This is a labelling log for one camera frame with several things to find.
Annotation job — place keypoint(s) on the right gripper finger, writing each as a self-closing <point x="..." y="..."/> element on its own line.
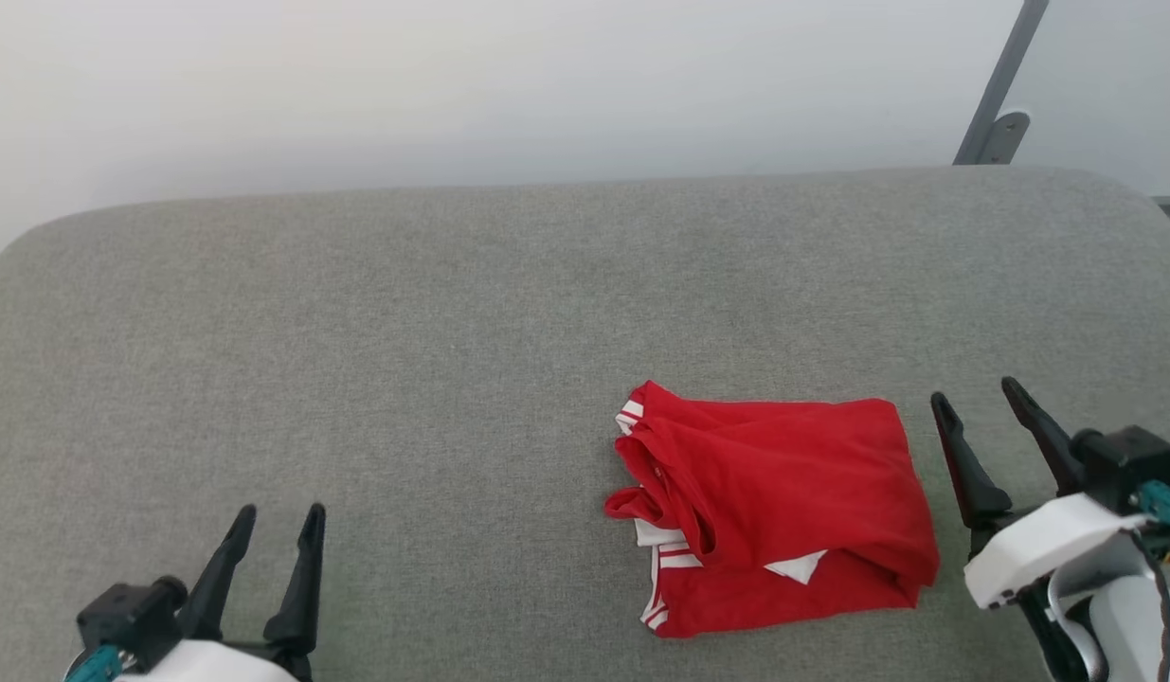
<point x="1053" y="445"/>
<point x="973" y="478"/>

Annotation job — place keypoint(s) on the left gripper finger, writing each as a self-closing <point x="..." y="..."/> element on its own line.
<point x="220" y="583"/>
<point x="302" y="597"/>

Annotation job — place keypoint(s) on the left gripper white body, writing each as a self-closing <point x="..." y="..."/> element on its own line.
<point x="215" y="663"/>

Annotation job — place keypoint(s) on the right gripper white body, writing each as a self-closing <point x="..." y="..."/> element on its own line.
<point x="1049" y="545"/>

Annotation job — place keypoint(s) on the red Bulls 23 jersey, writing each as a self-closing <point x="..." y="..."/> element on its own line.
<point x="783" y="483"/>

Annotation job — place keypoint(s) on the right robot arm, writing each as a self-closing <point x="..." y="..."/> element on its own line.
<point x="1115" y="625"/>

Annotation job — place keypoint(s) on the left wrist teal connector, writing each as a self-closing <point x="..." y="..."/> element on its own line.
<point x="97" y="665"/>

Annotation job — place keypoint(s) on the wrist teal connector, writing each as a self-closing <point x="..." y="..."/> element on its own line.
<point x="1167" y="507"/>
<point x="97" y="665"/>

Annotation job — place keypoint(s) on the right wrist teal connector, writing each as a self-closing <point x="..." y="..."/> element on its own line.
<point x="1167" y="507"/>

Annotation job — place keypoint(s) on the grey fabric sofa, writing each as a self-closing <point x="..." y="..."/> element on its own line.
<point x="452" y="332"/>

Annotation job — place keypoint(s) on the grey metal pole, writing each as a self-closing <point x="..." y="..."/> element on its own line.
<point x="1006" y="66"/>

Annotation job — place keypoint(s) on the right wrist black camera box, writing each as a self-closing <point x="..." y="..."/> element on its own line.
<point x="1129" y="464"/>

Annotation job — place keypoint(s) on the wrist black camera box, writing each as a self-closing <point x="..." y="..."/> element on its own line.
<point x="130" y="616"/>
<point x="1129" y="464"/>

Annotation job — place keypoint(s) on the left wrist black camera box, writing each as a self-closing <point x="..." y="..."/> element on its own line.
<point x="130" y="616"/>

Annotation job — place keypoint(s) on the grey metal pole bracket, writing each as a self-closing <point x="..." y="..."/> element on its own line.
<point x="1006" y="137"/>

